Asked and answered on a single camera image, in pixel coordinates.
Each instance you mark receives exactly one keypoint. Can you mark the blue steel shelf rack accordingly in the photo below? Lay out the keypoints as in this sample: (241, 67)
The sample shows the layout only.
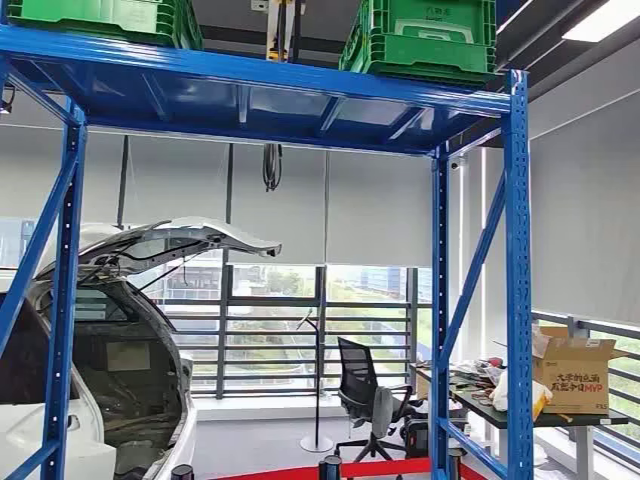
(250, 73)

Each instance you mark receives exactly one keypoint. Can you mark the grey roller blind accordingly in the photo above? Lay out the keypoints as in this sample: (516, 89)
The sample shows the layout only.
(590, 218)
(380, 212)
(175, 179)
(100, 179)
(300, 199)

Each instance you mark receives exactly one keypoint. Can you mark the black mesh office chair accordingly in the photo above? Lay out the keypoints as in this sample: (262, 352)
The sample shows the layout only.
(355, 371)

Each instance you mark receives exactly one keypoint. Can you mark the dark window railing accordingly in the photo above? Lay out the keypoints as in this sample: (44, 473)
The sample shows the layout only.
(223, 331)
(610, 329)

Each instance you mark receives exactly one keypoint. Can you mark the white car tailgate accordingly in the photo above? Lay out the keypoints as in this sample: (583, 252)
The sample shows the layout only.
(200, 232)

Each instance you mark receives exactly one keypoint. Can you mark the grey jacket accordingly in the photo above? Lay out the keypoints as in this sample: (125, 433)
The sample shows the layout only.
(383, 411)

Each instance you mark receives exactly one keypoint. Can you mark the black pole floor stand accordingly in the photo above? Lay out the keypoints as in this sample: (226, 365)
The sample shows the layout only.
(316, 444)

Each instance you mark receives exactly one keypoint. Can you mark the yellow white hanging device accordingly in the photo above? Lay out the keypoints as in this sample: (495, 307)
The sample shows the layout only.
(274, 30)

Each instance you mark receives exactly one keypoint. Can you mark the green plastic crate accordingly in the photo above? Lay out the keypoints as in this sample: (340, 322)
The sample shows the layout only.
(425, 60)
(100, 16)

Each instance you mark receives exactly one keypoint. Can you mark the red barrier belt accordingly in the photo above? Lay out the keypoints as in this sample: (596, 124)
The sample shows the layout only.
(380, 467)

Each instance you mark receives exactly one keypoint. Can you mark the black equipment case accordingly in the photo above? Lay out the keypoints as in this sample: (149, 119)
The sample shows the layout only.
(435, 434)

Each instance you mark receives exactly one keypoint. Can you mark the small red object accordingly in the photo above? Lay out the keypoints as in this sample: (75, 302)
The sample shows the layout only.
(495, 362)

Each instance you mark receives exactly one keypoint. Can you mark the white yellow plastic bag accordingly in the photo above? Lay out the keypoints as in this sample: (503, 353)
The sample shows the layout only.
(500, 397)

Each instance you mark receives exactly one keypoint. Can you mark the cardboard box with red print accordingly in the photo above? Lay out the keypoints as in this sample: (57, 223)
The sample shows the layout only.
(575, 378)

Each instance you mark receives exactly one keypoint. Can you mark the dark top work desk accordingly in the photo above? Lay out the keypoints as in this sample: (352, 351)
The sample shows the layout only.
(585, 420)

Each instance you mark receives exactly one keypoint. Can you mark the white car body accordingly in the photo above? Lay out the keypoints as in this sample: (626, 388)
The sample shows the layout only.
(20, 437)

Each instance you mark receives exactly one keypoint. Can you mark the white security camera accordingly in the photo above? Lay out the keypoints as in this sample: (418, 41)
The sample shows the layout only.
(456, 164)

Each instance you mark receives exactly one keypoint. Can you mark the black stanchion post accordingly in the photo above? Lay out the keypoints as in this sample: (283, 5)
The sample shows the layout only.
(183, 473)
(330, 468)
(453, 464)

